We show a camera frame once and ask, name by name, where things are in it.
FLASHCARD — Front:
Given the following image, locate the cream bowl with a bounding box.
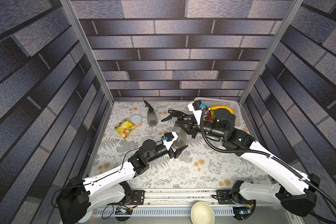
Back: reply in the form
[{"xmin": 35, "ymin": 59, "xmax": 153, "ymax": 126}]
[{"xmin": 190, "ymin": 202, "xmax": 215, "ymax": 224}]

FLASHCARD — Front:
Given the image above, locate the black spray nozzle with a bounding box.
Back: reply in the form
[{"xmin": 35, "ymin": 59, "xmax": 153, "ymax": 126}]
[
  {"xmin": 144, "ymin": 100, "xmax": 154, "ymax": 113},
  {"xmin": 161, "ymin": 109, "xmax": 191, "ymax": 124}
]

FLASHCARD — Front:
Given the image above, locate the black corrugated cable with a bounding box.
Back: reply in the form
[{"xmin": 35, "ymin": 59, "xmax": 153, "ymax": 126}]
[{"xmin": 200, "ymin": 109, "xmax": 336, "ymax": 224}]

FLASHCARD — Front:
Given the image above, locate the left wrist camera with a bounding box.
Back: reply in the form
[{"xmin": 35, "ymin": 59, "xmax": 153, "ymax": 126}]
[{"xmin": 162, "ymin": 132, "xmax": 178, "ymax": 151}]

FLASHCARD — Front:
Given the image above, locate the white plastic basket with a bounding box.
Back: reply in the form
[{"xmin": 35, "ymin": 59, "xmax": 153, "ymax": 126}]
[{"xmin": 194, "ymin": 97, "xmax": 243, "ymax": 129}]

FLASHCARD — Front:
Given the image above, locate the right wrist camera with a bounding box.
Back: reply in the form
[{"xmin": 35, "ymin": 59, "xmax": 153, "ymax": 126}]
[{"xmin": 188, "ymin": 100, "xmax": 210, "ymax": 125}]

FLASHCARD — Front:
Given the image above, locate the yellow banana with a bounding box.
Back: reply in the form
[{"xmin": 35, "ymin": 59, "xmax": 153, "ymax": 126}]
[{"xmin": 210, "ymin": 105, "xmax": 234, "ymax": 114}]

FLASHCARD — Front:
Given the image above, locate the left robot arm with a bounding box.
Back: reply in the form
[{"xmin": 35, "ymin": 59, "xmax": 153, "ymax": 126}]
[{"xmin": 56, "ymin": 140, "xmax": 186, "ymax": 224}]

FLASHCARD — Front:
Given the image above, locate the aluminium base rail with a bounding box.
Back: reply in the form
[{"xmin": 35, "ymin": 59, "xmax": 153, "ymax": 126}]
[{"xmin": 69, "ymin": 188, "xmax": 295, "ymax": 208}]

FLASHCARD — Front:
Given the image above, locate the yellow snack packet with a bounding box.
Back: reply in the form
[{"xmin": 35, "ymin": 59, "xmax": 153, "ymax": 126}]
[{"xmin": 114, "ymin": 118, "xmax": 136, "ymax": 139}]

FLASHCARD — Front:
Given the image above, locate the grey spray bottle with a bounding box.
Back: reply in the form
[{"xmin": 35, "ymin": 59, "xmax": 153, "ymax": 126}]
[
  {"xmin": 172, "ymin": 124, "xmax": 187, "ymax": 149},
  {"xmin": 147, "ymin": 111, "xmax": 158, "ymax": 127}
]

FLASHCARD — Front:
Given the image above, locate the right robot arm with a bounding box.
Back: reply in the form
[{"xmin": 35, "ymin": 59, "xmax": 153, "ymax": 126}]
[{"xmin": 171, "ymin": 101, "xmax": 320, "ymax": 217}]

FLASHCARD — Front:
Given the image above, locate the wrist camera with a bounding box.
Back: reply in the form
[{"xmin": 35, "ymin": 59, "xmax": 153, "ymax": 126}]
[
  {"xmin": 162, "ymin": 132, "xmax": 178, "ymax": 151},
  {"xmin": 188, "ymin": 100, "xmax": 210, "ymax": 125}
]

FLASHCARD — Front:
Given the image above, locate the pink tin can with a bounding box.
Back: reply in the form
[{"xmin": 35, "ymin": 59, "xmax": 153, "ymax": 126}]
[{"xmin": 131, "ymin": 115, "xmax": 142, "ymax": 127}]

